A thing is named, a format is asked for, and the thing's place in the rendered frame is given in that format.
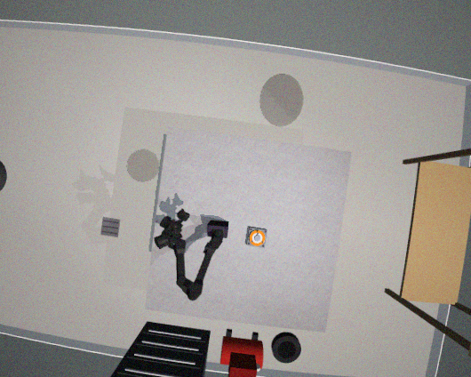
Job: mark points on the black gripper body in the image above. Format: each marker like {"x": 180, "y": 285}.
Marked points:
{"x": 178, "y": 228}

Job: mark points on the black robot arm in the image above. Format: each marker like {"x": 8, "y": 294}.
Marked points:
{"x": 192, "y": 289}

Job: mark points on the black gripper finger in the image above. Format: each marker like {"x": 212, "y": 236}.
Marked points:
{"x": 182, "y": 214}
{"x": 171, "y": 229}

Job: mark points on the orange round plate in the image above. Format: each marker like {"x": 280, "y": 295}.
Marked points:
{"x": 262, "y": 237}

